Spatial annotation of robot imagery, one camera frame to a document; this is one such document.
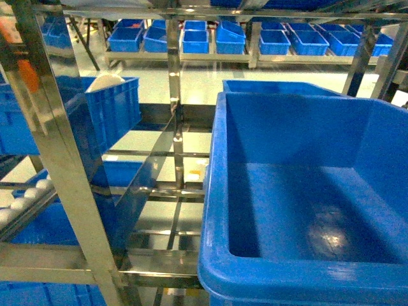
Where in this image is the blue bin behind target bin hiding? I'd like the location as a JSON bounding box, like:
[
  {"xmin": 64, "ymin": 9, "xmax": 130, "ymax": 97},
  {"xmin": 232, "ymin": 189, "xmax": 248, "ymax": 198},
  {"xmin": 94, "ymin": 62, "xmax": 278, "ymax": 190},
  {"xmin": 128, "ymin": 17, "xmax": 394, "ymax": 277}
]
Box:
[{"xmin": 222, "ymin": 80, "xmax": 342, "ymax": 96}]

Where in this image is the stainless steel shelf rack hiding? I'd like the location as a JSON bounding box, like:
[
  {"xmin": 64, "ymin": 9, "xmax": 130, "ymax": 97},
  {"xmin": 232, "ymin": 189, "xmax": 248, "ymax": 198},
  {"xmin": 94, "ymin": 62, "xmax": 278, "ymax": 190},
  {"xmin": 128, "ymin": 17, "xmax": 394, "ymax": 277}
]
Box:
[{"xmin": 0, "ymin": 0, "xmax": 408, "ymax": 306}]

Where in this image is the large blue target bin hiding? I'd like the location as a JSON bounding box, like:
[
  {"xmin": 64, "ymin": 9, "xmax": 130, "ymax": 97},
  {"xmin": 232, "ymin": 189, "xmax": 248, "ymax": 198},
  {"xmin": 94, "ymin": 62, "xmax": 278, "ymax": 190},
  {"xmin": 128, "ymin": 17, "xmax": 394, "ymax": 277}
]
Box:
[{"xmin": 198, "ymin": 92, "xmax": 407, "ymax": 305}]

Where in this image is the far steel shelf with bins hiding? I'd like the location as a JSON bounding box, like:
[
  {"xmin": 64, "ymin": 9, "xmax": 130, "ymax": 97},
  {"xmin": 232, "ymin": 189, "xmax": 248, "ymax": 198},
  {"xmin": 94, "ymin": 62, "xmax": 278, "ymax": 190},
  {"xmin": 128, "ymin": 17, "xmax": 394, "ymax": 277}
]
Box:
[{"xmin": 105, "ymin": 18, "xmax": 396, "ymax": 69}]

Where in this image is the blue crate with white item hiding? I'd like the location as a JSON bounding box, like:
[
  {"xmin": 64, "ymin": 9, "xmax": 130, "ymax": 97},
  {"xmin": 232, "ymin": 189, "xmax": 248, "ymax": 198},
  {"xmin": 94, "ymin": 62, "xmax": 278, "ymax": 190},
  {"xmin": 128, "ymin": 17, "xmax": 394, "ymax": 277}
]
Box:
[{"xmin": 57, "ymin": 75, "xmax": 142, "ymax": 179}]

